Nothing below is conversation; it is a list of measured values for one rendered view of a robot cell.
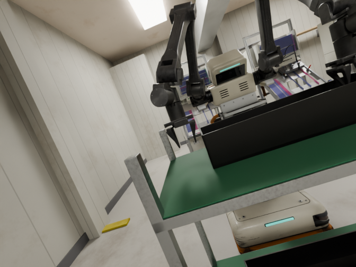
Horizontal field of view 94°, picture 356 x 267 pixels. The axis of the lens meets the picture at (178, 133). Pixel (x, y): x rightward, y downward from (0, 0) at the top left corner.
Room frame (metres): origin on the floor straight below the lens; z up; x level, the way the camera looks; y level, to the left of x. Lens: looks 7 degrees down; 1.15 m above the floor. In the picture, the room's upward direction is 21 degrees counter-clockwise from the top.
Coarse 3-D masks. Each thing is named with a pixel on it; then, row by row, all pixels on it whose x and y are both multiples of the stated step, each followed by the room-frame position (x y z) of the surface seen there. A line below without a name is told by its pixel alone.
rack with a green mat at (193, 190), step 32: (352, 64) 0.69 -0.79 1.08; (352, 128) 0.41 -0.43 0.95; (128, 160) 0.34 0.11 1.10; (192, 160) 0.65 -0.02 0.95; (256, 160) 0.44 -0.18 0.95; (288, 160) 0.38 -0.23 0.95; (320, 160) 0.33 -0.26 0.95; (352, 160) 0.30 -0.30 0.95; (192, 192) 0.40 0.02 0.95; (224, 192) 0.35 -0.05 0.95; (256, 192) 0.31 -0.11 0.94; (288, 192) 0.31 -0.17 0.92; (160, 224) 0.33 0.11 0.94; (352, 224) 0.70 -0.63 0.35
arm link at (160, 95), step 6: (180, 72) 0.55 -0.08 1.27; (156, 78) 0.57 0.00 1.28; (180, 78) 0.55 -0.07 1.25; (156, 84) 0.49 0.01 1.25; (162, 84) 0.49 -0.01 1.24; (168, 84) 0.52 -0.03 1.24; (174, 84) 0.55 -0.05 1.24; (180, 84) 0.56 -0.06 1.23; (156, 90) 0.49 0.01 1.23; (162, 90) 0.49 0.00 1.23; (168, 90) 0.51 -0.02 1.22; (150, 96) 0.50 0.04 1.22; (156, 96) 0.49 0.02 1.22; (162, 96) 0.49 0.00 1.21; (168, 96) 0.49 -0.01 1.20; (156, 102) 0.50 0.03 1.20; (162, 102) 0.49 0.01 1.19; (168, 102) 0.50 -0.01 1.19
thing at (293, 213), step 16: (304, 192) 1.11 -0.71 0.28; (256, 208) 1.13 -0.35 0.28; (272, 208) 1.07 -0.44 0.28; (288, 208) 1.02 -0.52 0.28; (304, 208) 0.98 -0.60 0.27; (320, 208) 0.95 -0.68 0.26; (240, 224) 1.04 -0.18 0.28; (256, 224) 1.01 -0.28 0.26; (272, 224) 0.97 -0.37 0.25; (288, 224) 0.97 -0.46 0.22; (304, 224) 0.96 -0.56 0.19; (320, 224) 0.96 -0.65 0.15; (240, 240) 1.01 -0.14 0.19; (256, 240) 1.00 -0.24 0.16; (272, 240) 0.99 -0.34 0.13; (288, 240) 0.97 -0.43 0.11
